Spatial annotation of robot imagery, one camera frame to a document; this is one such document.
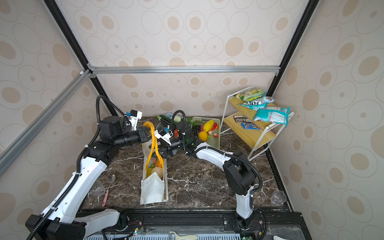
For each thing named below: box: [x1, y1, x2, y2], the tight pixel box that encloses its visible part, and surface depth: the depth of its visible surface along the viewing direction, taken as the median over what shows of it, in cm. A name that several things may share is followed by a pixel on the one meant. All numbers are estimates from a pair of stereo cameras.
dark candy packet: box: [233, 115, 253, 123], surface depth 99 cm
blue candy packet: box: [241, 122, 261, 130], surface depth 94 cm
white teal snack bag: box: [238, 96, 275, 111], surface depth 77 cm
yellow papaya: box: [203, 119, 215, 133], surface depth 104 cm
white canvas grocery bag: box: [140, 121, 169, 206], surface depth 70 cm
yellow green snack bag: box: [234, 88, 268, 102], surface depth 79 cm
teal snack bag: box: [254, 106, 291, 128], surface depth 73 cm
